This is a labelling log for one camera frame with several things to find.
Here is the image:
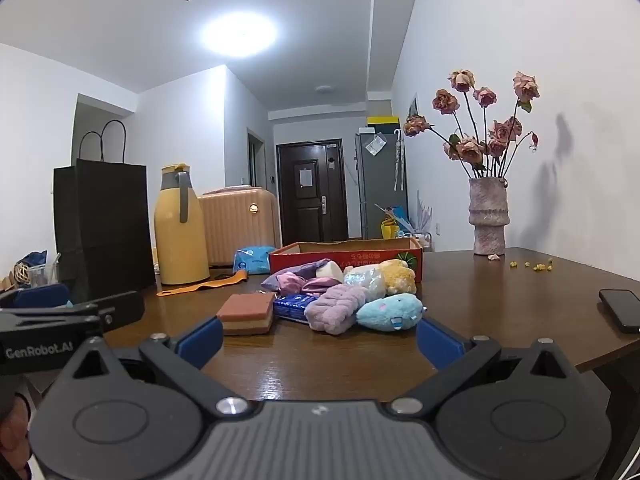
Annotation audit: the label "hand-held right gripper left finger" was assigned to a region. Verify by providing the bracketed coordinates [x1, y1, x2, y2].
[70, 316, 251, 418]

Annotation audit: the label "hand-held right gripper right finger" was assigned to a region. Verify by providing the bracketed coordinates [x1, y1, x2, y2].
[390, 317, 571, 416]

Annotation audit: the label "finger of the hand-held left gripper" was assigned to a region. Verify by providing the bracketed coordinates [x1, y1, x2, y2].
[0, 290, 146, 333]
[0, 284, 71, 311]

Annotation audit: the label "layered brown pink sponge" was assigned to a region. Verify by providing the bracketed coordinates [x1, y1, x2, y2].
[216, 292, 277, 337]

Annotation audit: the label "yellow white plush toy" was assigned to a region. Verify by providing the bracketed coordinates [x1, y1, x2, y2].
[378, 258, 417, 297]

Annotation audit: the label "iridescent clear scrunchie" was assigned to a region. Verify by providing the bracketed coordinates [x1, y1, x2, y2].
[344, 265, 387, 301]

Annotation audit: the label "red cardboard box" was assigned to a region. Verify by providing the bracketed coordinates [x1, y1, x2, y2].
[269, 237, 425, 283]

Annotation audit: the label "purple fluffy towel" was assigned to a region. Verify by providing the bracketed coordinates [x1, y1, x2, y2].
[304, 284, 368, 335]

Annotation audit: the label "person's left hand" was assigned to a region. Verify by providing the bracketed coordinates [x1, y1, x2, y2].
[0, 392, 32, 478]

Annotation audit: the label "clear glass cup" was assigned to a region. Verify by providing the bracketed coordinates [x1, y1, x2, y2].
[27, 260, 61, 288]

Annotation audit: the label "blue cloth bag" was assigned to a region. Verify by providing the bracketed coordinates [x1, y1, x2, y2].
[15, 251, 48, 276]

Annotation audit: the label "orange shoehorn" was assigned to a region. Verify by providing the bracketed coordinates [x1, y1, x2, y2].
[156, 270, 248, 297]

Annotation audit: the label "blue plush toy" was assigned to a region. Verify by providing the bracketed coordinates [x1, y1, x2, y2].
[356, 292, 427, 332]

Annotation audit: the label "black paper bag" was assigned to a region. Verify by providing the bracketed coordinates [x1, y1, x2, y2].
[53, 120, 157, 303]

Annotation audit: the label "yellow thermos jug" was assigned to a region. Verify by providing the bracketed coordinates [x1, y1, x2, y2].
[153, 163, 211, 286]

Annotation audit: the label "dark blue packet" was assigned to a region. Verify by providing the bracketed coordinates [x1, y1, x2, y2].
[272, 294, 321, 325]

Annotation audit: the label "blue wet wipes pack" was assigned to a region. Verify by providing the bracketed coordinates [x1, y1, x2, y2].
[234, 246, 277, 276]

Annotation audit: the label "purple satin bow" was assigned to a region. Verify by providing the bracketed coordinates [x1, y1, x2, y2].
[261, 258, 333, 297]

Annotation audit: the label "pink suitcase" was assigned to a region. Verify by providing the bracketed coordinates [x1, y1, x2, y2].
[197, 186, 282, 267]

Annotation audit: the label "scattered yellow crumbs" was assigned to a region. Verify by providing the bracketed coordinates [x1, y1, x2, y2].
[509, 257, 555, 272]

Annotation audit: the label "white foam sponge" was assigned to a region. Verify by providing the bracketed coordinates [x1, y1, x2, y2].
[315, 261, 345, 283]

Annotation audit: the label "textured pink vase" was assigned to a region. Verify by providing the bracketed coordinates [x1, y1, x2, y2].
[468, 176, 511, 256]

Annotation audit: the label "grey refrigerator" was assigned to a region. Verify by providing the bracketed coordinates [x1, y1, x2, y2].
[355, 129, 408, 240]

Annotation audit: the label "dark brown entrance door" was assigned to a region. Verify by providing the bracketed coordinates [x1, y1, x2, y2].
[276, 139, 349, 247]

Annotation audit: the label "black smartphone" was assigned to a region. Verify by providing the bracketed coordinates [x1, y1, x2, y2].
[598, 289, 640, 334]

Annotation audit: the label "hanging folded umbrella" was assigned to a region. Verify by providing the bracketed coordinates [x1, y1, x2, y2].
[393, 129, 406, 192]

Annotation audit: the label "side doorway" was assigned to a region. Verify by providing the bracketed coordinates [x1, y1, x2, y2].
[247, 129, 266, 188]

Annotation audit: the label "dried pink roses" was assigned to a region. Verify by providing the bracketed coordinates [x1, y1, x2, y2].
[403, 69, 541, 180]

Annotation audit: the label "round ceiling lamp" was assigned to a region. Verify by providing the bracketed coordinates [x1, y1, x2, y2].
[200, 10, 278, 58]

